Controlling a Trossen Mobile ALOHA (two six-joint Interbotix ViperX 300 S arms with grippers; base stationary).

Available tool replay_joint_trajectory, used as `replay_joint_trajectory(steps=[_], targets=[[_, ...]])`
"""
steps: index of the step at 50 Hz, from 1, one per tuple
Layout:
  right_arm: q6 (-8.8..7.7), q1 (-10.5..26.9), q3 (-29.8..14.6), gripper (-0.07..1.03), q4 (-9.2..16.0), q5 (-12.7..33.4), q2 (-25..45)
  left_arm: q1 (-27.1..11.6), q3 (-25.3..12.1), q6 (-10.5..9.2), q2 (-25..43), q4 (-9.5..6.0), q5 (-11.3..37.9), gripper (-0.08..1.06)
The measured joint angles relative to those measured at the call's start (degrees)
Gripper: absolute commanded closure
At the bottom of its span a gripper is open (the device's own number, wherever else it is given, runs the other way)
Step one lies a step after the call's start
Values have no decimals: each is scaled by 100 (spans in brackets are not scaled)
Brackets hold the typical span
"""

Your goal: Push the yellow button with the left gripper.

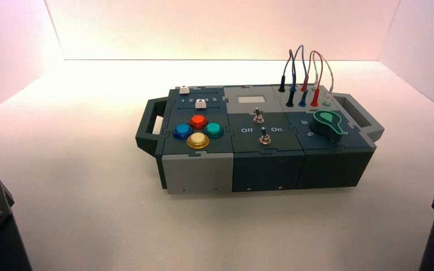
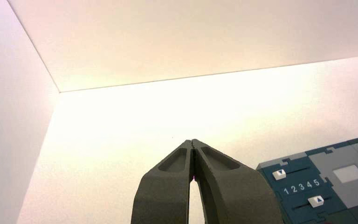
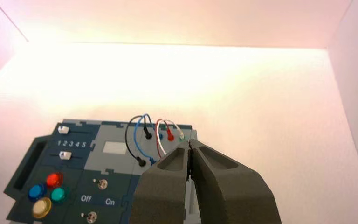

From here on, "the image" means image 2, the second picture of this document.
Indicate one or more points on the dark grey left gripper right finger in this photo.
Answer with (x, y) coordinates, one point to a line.
(234, 194)

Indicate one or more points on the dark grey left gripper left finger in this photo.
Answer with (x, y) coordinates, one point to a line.
(163, 194)

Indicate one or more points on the white slider knob down arrow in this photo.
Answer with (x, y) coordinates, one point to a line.
(279, 174)

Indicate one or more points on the white slider knob up arrow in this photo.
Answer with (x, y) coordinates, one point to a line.
(315, 201)

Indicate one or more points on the blue grey control panel board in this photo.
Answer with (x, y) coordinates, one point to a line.
(330, 160)

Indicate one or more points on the white rectangular display window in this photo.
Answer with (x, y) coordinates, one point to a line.
(349, 173)

